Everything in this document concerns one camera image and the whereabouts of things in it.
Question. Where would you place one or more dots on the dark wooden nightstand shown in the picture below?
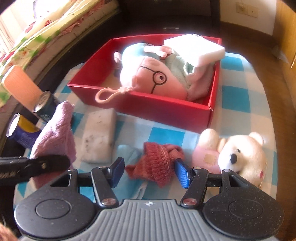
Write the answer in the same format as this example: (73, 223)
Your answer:
(172, 17)

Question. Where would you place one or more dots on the white teddy bear plush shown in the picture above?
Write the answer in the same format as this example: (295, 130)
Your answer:
(242, 154)

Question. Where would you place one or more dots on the white sponge block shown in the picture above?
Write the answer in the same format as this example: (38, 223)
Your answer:
(195, 49)

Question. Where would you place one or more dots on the orange ribbed bottle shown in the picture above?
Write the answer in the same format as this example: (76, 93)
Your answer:
(21, 87)

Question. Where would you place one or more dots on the white sponge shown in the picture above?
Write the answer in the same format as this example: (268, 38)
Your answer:
(98, 136)

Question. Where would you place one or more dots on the pink pig plush toy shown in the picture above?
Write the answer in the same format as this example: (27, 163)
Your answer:
(145, 69)

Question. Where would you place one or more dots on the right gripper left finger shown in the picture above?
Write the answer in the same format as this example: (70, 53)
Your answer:
(104, 180)

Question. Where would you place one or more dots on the blue white checkered tablecloth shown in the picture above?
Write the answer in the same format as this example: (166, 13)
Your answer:
(241, 108)

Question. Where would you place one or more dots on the blue drink can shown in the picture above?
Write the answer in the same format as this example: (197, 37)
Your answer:
(22, 131)

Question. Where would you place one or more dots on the bed with floral quilt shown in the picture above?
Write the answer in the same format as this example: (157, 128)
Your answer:
(57, 31)

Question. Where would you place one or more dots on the red cardboard box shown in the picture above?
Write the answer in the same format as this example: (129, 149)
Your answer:
(101, 71)

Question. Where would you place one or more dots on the wooden wardrobe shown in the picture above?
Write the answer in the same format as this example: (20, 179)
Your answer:
(284, 34)

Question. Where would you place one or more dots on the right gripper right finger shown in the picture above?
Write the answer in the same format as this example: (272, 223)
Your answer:
(194, 180)

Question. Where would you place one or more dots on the dark Starbucks coffee can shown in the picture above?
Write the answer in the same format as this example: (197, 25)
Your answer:
(46, 106)

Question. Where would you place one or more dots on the purple quilted cloth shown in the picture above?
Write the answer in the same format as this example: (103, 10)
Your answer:
(56, 138)

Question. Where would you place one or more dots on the beige wall socket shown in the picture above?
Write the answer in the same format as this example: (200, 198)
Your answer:
(246, 9)

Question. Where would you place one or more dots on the pink knitted sock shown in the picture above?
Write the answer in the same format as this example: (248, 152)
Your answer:
(156, 163)

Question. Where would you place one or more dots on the person's right hand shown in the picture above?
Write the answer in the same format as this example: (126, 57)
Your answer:
(6, 234)

